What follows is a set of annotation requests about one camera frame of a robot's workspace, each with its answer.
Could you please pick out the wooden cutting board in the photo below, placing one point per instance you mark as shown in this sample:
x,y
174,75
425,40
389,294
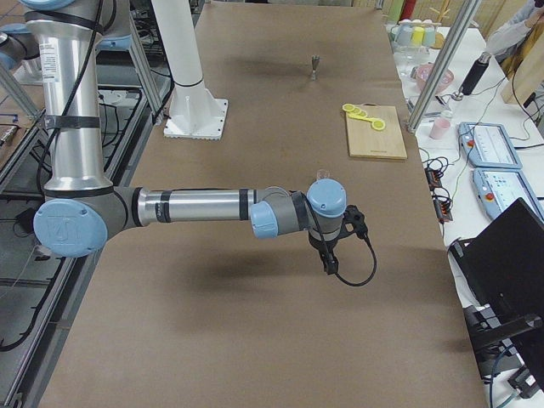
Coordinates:
x,y
363,141

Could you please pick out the grey plastic cup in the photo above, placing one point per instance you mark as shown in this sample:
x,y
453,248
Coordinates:
x,y
403,35

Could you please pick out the black bottle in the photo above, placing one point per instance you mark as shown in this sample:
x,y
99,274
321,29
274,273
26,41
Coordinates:
x,y
475,73

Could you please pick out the upper teach pendant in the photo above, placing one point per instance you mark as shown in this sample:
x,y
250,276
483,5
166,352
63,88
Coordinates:
x,y
488,145

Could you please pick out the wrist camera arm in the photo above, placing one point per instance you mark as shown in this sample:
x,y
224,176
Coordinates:
x,y
354,223

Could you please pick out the teach pendant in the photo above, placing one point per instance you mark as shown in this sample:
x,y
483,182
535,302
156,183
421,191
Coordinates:
x,y
488,145
498,188

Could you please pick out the pink plastic cup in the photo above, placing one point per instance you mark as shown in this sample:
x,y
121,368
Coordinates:
x,y
440,128

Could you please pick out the lemon slice on knife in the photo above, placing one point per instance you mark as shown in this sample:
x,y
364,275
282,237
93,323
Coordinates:
x,y
378,125

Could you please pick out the yellow plastic knife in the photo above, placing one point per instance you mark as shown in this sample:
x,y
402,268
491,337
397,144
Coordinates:
x,y
364,119

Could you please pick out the yellow plastic cup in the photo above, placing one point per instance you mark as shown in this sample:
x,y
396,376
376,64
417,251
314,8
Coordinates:
x,y
417,36

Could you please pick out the black laptop monitor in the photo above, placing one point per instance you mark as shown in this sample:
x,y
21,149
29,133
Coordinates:
x,y
503,265

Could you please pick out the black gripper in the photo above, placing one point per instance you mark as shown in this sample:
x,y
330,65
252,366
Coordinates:
x,y
317,246

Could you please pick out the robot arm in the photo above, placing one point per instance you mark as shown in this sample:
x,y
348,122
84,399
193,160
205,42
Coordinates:
x,y
82,208

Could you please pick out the lower teach pendant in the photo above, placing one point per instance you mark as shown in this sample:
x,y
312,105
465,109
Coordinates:
x,y
498,188

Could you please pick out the person in background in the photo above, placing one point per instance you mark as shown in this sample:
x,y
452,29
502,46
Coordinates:
x,y
510,43

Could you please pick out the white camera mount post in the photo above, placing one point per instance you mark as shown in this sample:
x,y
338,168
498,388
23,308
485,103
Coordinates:
x,y
193,111

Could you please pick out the steel jigger measuring cup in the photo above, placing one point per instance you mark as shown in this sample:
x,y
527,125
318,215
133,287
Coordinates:
x,y
315,60

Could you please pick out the aluminium frame post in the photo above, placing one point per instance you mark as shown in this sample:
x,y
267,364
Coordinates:
x,y
453,39

